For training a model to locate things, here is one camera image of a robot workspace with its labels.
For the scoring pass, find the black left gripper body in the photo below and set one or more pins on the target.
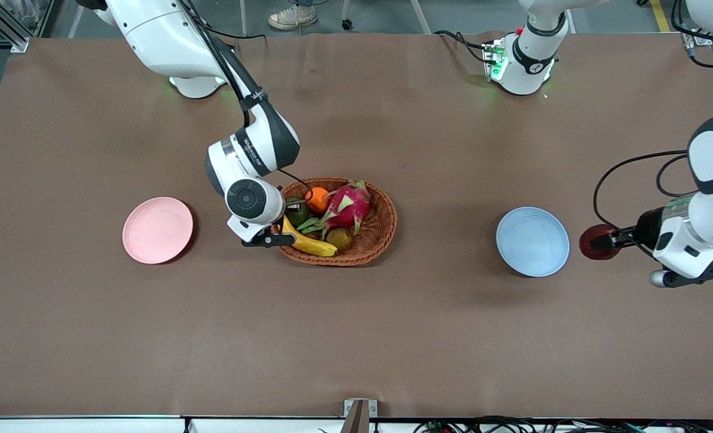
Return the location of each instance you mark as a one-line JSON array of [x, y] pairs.
[[649, 229]]

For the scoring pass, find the dark red apple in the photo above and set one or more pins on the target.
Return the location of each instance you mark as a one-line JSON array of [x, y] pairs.
[[591, 249]]

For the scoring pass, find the yellow banana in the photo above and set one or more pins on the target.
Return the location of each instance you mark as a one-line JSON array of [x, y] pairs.
[[314, 245]]

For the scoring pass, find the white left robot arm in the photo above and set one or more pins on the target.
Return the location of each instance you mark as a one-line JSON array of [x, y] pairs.
[[711, 222]]

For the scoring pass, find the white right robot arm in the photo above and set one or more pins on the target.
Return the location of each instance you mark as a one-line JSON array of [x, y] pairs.
[[164, 36]]

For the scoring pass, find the dark green round fruit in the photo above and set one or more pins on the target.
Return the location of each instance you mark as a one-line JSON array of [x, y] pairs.
[[299, 215]]

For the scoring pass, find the orange tangerine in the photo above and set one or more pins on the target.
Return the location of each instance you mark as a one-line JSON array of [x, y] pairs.
[[317, 200]]

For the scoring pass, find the pink dragon fruit green leaves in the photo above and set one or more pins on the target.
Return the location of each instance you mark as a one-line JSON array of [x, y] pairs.
[[347, 207]]

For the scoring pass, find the brown kiwi fruit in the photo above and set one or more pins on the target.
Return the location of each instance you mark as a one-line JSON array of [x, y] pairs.
[[339, 239]]

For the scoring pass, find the brown wicker basket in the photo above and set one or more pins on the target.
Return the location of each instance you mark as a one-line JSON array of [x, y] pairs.
[[377, 231]]

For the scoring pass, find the light blue round plate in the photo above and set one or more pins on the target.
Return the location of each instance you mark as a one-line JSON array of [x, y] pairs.
[[532, 242]]

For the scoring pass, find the pink round plate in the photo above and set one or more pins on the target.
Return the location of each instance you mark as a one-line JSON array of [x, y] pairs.
[[157, 230]]

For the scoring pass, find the brown table cover mat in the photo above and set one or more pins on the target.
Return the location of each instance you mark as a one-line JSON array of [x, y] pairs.
[[356, 337]]

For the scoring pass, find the white sneaker shoe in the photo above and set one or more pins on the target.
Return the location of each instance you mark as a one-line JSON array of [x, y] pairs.
[[292, 17]]

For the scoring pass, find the chair leg with caster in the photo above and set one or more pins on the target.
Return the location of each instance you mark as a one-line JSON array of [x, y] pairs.
[[347, 18]]

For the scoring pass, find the connector box green light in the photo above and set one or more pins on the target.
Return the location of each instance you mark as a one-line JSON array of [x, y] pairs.
[[496, 60]]

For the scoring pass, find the metal camera post bracket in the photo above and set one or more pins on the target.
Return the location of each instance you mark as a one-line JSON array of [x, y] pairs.
[[359, 415]]

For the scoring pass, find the aluminium frame profile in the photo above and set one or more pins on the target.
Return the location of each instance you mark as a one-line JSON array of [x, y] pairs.
[[8, 30]]

